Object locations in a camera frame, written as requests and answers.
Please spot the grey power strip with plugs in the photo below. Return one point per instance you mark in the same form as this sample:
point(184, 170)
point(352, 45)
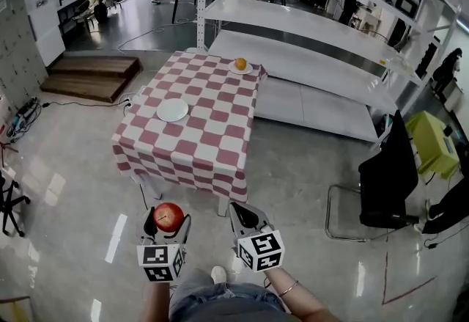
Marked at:
point(23, 113)

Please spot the person's white shoe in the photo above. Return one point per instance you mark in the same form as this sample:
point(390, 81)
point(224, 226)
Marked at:
point(219, 274)

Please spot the small white plate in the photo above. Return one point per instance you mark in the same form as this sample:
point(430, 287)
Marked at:
point(249, 69)

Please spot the person's blue jeans legs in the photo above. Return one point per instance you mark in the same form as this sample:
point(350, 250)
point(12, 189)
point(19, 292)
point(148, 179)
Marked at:
point(220, 302)

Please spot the white metal shelving rack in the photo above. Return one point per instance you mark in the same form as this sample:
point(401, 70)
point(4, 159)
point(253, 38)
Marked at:
point(293, 20)

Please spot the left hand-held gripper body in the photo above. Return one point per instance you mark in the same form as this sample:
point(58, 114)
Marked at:
point(161, 262)

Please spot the orange fruit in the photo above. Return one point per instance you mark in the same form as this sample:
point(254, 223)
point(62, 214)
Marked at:
point(240, 64)

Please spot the dark wooden step platform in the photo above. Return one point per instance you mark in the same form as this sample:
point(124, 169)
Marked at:
point(91, 75)

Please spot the white power strip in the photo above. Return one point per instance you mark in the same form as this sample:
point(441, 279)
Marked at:
point(126, 99)

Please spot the black low cabinet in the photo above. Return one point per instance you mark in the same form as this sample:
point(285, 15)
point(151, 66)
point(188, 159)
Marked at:
point(64, 12)

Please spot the red white checkered tablecloth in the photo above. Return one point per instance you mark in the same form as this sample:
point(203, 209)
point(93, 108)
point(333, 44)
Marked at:
point(220, 130)

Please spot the black office chair base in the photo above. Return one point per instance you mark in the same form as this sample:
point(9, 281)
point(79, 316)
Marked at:
point(7, 199)

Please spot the person's right forearm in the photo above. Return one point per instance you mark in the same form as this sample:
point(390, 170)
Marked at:
point(297, 304)

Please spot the red apple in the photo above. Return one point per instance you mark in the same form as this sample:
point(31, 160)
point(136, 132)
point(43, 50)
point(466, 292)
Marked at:
point(168, 217)

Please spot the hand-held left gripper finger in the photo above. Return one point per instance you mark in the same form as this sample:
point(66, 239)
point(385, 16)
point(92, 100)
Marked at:
point(147, 225)
point(185, 229)

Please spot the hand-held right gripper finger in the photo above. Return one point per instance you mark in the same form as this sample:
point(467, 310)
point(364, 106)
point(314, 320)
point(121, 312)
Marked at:
point(254, 218)
point(236, 219)

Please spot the grey locker cabinet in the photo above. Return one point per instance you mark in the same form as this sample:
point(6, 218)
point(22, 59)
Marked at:
point(18, 49)

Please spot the lime green box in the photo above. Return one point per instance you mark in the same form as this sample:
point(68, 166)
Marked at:
point(432, 144)

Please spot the black cantilever chair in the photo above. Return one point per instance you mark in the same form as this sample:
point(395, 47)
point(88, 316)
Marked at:
point(388, 185)

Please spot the person's left forearm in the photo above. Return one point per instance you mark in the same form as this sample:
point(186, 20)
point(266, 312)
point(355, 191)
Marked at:
point(155, 302)

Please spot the white storage bin black panel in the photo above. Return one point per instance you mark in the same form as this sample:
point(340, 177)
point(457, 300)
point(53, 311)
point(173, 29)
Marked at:
point(406, 3)

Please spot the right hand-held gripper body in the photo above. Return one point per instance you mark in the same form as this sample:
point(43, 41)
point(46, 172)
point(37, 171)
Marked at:
point(260, 249)

